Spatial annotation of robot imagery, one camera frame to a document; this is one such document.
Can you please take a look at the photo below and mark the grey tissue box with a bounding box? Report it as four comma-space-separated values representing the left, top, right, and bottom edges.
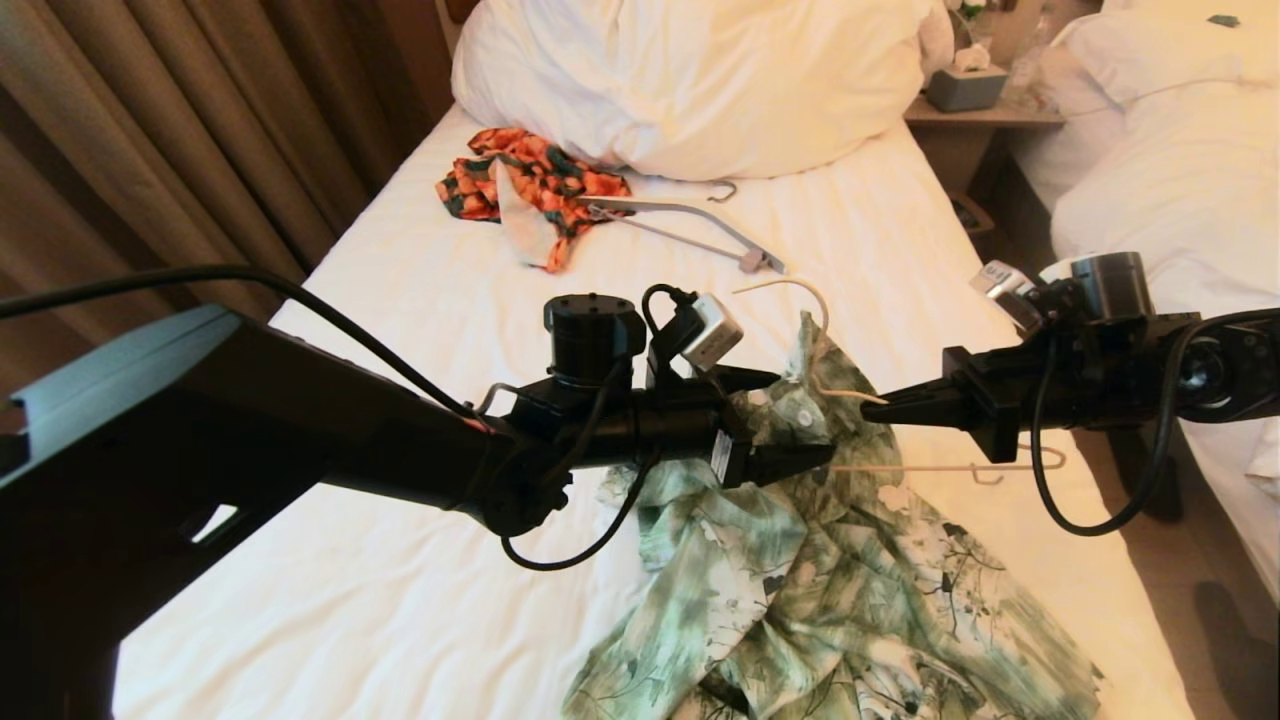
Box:
925, 45, 1009, 114

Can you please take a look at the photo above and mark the white flower plant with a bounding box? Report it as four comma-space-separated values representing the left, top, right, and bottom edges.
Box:
940, 0, 993, 46

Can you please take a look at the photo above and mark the clear plastic bottle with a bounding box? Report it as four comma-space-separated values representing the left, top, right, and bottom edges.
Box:
1005, 5, 1053, 101

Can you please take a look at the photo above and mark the black left camera bracket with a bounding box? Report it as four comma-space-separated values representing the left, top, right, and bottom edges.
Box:
645, 305, 706, 391

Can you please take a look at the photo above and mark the grey hanger with clips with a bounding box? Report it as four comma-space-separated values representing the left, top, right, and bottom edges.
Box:
577, 180, 788, 277

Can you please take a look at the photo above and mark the wooden nightstand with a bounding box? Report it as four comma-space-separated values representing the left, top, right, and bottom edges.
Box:
903, 95, 1066, 196

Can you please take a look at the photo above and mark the large white pillow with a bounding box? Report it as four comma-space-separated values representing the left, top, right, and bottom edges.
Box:
450, 0, 956, 183

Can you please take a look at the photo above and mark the cream wire hanger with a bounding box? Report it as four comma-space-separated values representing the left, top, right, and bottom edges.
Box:
732, 277, 1067, 487

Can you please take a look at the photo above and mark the white duvet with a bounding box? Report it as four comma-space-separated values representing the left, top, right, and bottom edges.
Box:
1010, 60, 1280, 321

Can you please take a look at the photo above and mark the black left camera cable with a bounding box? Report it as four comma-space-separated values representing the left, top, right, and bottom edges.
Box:
499, 283, 703, 573

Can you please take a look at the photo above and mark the green leaf print shirt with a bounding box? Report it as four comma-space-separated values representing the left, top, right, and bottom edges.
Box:
562, 312, 1106, 720

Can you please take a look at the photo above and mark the black slipper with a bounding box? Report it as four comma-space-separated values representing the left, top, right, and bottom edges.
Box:
1190, 582, 1280, 720
1100, 430, 1184, 525

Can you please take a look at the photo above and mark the small white pillow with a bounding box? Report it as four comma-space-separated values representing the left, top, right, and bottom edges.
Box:
1040, 0, 1280, 109

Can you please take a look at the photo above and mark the orange floral garment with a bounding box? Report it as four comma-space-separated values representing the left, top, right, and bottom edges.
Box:
436, 127, 635, 275

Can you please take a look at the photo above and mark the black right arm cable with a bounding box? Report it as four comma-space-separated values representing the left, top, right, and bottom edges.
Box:
1029, 310, 1280, 539

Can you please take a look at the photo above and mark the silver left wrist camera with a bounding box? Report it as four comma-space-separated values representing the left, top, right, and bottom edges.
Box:
682, 292, 746, 374

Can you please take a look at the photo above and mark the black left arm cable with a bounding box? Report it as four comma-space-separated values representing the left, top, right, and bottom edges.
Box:
0, 264, 483, 423

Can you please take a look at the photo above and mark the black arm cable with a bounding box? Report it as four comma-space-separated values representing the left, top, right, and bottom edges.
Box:
0, 264, 483, 423
1029, 310, 1280, 539

